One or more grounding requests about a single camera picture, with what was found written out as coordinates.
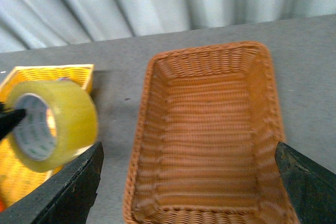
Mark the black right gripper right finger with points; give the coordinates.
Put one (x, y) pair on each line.
(309, 186)

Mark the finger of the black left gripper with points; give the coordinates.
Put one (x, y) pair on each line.
(10, 119)

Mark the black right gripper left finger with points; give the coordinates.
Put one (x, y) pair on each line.
(66, 197)

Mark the yellow packing tape roll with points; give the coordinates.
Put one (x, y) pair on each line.
(60, 123)

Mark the yellow woven basket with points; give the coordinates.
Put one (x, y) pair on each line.
(17, 180)

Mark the brown wicker basket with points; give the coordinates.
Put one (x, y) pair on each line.
(204, 148)

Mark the orange plastic carrot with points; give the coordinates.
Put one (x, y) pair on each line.
(2, 206)

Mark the grey pleated curtain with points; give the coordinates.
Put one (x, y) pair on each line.
(32, 24)

